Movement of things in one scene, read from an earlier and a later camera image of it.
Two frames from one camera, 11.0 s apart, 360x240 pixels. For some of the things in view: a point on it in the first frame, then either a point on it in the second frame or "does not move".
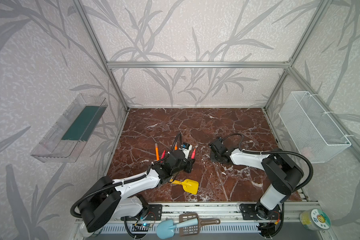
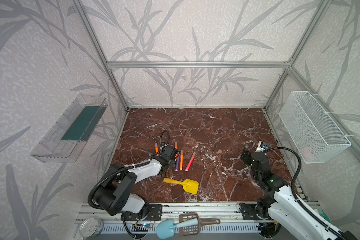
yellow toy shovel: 189,185 does not move
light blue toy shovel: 165,228 does not move
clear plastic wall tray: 65,141 does not move
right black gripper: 215,147 -> 246,156
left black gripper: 189,163 -> 172,154
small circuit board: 147,225 does not move
